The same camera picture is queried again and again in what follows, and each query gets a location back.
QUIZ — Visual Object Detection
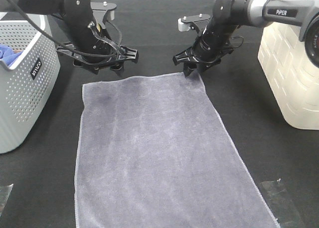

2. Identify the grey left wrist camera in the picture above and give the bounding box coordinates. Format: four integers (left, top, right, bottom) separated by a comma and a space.
91, 1, 117, 23

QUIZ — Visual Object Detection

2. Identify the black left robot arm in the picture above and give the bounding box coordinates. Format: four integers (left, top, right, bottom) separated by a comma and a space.
0, 0, 139, 75

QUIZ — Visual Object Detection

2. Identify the right clear tape strip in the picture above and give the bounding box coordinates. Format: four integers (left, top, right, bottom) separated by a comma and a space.
259, 178, 306, 228

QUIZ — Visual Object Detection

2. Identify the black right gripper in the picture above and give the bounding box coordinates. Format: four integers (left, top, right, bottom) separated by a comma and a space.
172, 32, 234, 77

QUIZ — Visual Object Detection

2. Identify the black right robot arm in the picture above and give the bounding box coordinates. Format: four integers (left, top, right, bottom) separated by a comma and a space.
172, 0, 319, 77

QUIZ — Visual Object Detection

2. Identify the black felt table mat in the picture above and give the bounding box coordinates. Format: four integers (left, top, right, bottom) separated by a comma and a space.
0, 0, 319, 228

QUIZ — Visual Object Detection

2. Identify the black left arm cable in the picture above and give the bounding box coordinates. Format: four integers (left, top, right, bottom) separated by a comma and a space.
0, 0, 125, 57

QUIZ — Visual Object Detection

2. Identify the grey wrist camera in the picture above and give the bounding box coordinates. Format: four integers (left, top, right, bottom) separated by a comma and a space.
177, 13, 211, 33
91, 1, 117, 23

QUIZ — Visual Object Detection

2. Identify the blue towel in basket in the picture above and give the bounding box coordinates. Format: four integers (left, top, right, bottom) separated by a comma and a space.
0, 44, 23, 70

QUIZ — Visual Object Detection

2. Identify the clear tape strip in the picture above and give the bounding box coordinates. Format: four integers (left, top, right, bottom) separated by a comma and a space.
259, 178, 306, 228
0, 184, 14, 215

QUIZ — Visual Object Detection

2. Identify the left clear tape strip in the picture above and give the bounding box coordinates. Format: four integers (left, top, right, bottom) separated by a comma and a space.
0, 184, 14, 215

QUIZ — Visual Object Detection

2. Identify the grey perforated laundry basket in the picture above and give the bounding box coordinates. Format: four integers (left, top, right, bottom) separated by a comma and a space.
0, 12, 60, 153

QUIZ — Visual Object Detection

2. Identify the grey microfibre towel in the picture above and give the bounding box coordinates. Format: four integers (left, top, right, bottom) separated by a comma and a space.
74, 72, 279, 228

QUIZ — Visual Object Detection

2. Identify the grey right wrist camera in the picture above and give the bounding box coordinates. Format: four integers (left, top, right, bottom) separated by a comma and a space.
177, 13, 211, 33

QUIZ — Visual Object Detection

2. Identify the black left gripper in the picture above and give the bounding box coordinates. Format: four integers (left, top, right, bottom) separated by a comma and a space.
56, 36, 139, 77

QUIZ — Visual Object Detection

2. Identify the cream white plastic basket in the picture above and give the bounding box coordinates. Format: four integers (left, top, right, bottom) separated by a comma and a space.
257, 0, 319, 131

